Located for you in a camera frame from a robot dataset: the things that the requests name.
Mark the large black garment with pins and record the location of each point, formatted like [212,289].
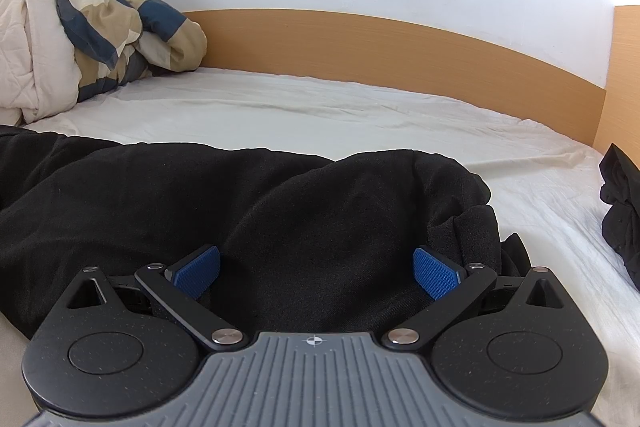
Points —
[307,244]

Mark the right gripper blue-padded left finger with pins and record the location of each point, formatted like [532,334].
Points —
[176,289]

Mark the white bed sheet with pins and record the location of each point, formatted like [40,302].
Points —
[544,186]

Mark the wooden bed footboard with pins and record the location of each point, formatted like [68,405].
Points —
[620,118]

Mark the small black garment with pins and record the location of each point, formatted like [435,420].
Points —
[621,224]

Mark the white beige blue duvet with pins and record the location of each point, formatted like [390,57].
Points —
[57,53]

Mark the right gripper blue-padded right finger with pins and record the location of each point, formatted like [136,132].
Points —
[453,289]

